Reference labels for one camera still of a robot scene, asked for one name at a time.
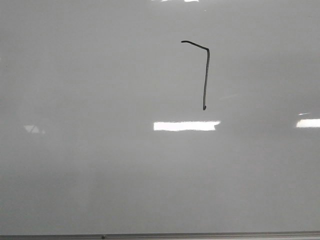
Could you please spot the grey aluminium whiteboard frame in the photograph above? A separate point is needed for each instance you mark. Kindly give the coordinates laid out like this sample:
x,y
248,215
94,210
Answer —
x,y
282,235

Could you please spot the white whiteboard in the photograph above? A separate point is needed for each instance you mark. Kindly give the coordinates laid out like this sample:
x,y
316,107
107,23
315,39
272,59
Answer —
x,y
102,128

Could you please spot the black drawn number seven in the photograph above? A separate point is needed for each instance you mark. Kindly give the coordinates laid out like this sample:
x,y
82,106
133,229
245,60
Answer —
x,y
208,56

